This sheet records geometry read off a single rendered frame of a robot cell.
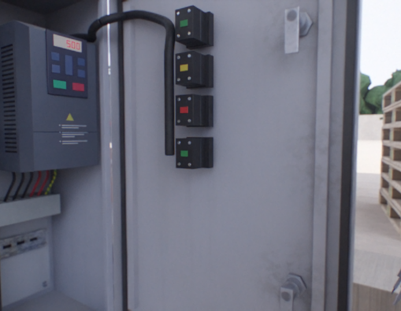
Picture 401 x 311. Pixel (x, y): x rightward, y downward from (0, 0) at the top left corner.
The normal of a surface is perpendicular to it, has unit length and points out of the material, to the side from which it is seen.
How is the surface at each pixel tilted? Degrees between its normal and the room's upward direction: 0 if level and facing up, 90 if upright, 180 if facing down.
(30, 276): 90
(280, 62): 90
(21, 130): 90
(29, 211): 90
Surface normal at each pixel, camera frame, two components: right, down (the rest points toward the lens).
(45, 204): 0.83, 0.04
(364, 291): -0.55, 0.06
